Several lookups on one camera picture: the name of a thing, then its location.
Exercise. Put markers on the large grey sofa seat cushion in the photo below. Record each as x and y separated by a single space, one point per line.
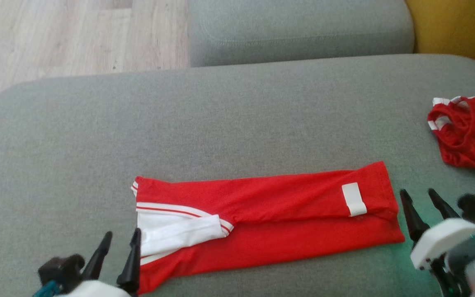
221 123

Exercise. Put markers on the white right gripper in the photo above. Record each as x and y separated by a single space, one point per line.
443 239

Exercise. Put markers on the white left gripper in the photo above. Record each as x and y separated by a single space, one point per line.
93 290

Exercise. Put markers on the red shorts with white stripes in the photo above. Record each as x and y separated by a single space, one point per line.
472 136

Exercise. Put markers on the red shirt with white sleeves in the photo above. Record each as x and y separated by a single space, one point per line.
283 214

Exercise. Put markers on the yellow panel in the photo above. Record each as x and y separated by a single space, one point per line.
460 29

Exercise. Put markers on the small grey sofa cushion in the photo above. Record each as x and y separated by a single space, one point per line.
295 29

